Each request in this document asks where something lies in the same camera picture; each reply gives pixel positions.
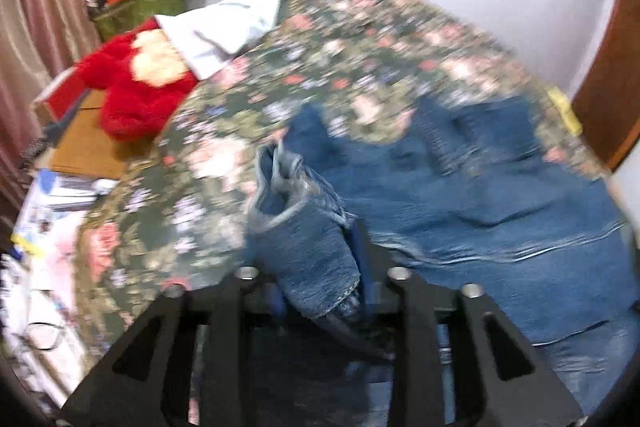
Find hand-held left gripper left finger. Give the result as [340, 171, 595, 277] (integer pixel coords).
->
[59, 266, 287, 427]

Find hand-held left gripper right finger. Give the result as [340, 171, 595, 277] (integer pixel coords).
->
[349, 218, 586, 427]

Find blue denim jeans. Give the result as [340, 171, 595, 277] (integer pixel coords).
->
[243, 96, 632, 418]

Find floral bedspread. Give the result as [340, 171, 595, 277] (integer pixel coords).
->
[75, 0, 621, 358]

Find pile of papers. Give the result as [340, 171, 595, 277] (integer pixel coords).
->
[0, 169, 117, 413]

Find brown cardboard box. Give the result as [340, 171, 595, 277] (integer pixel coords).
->
[32, 72, 151, 180]

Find yellow cloth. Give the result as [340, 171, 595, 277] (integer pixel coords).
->
[547, 88, 584, 136]

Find red plush toy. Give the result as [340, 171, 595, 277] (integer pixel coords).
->
[75, 20, 200, 142]

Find white pillow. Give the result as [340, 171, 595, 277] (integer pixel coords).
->
[154, 0, 291, 80]

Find wooden door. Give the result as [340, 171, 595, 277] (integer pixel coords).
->
[571, 0, 640, 172]

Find green storage box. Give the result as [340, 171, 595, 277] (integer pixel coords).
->
[92, 0, 187, 44]

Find pink curtain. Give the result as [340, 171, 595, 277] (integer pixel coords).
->
[0, 0, 107, 218]

